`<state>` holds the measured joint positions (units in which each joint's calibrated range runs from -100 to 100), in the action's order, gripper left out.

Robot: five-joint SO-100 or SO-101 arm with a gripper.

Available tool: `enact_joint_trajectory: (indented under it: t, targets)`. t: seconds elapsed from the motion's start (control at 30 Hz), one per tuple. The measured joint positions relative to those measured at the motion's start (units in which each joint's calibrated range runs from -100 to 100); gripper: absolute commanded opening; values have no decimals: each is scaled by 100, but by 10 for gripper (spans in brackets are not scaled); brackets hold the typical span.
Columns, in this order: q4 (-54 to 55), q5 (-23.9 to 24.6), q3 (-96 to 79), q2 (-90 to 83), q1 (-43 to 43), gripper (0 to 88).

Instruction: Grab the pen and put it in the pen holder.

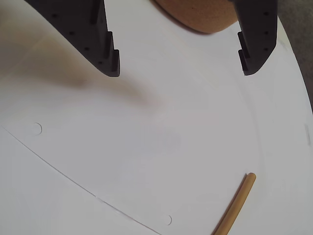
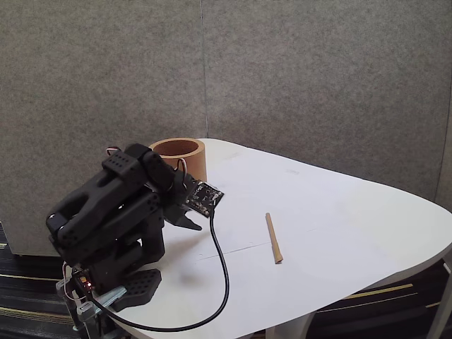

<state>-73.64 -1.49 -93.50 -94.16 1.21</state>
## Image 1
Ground brown cork pen holder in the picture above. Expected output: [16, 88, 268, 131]
[150, 0, 239, 35]

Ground white paper sheet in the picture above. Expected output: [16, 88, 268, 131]
[0, 31, 266, 235]

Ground tan wooden pen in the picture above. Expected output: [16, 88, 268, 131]
[210, 172, 257, 235]

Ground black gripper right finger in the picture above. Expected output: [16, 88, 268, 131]
[229, 0, 279, 76]

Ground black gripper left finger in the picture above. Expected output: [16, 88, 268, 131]
[24, 0, 121, 78]

